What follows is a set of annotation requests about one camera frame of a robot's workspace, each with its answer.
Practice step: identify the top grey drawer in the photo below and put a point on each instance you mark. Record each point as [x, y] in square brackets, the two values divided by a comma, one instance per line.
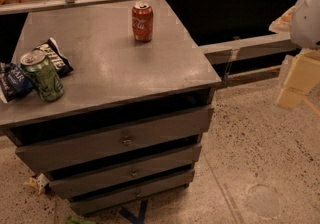
[58, 154]

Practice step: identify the green floor object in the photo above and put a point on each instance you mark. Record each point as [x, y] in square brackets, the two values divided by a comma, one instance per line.
[77, 220]

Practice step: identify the red coke can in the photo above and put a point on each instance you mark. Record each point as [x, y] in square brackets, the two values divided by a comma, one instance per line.
[142, 21]

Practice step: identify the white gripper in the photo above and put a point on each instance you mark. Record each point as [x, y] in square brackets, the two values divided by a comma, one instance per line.
[307, 19]

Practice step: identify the middle grey drawer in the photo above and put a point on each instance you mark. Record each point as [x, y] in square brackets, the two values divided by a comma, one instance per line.
[140, 168]

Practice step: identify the grey drawer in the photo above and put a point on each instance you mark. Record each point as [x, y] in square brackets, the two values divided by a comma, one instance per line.
[58, 154]
[131, 193]
[140, 168]

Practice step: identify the crumpled paper scrap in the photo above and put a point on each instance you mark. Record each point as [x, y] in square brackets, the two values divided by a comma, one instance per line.
[39, 182]

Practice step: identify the grey drawer cabinet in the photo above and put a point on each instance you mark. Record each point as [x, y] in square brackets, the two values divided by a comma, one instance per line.
[116, 82]

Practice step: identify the bottom grey drawer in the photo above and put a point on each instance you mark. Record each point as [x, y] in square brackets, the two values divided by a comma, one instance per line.
[131, 193]

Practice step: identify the green soda can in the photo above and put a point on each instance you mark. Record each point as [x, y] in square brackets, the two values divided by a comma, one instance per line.
[39, 68]

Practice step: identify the blue chip bag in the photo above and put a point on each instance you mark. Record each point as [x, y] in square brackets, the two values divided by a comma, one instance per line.
[14, 83]

